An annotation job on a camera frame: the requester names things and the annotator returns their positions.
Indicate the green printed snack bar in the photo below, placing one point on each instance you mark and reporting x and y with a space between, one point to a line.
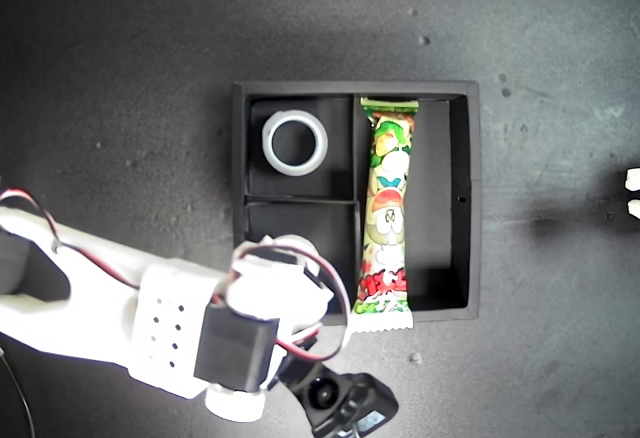
387 208

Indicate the large white tape roll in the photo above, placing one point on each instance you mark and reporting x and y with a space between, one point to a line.
267 150

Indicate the black compartment tray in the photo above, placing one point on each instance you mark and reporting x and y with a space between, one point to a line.
435 183

